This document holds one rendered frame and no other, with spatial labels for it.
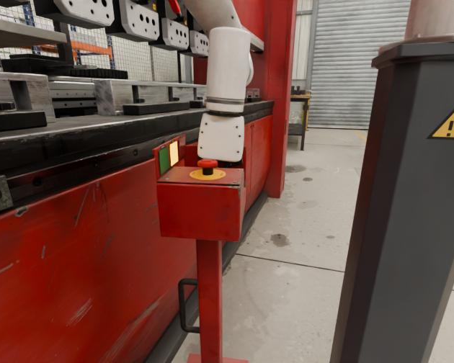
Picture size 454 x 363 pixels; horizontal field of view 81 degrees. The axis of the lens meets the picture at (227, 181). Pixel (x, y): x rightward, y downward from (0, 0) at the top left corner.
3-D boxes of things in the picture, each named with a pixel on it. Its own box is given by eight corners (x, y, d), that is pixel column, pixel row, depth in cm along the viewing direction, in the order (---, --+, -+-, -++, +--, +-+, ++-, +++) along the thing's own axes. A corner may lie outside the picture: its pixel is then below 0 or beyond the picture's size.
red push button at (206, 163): (215, 180, 51) (215, 162, 50) (195, 179, 52) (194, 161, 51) (219, 174, 55) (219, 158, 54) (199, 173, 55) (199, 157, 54)
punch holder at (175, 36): (168, 43, 90) (164, -15, 85) (147, 45, 93) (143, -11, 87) (189, 50, 103) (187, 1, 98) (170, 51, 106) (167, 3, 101)
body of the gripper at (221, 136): (197, 106, 55) (194, 159, 59) (246, 111, 54) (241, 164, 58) (205, 105, 62) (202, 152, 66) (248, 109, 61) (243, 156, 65)
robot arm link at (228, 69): (215, 96, 63) (199, 96, 55) (218, 34, 59) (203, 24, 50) (248, 99, 61) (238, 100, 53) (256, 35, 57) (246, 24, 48)
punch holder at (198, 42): (194, 52, 108) (193, 4, 102) (176, 52, 110) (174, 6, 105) (210, 56, 121) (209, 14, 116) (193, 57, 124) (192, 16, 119)
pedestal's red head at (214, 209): (239, 243, 51) (241, 151, 45) (159, 238, 53) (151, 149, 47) (245, 202, 70) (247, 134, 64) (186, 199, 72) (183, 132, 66)
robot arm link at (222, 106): (199, 96, 54) (199, 111, 55) (243, 101, 53) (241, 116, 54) (207, 96, 62) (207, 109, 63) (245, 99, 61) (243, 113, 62)
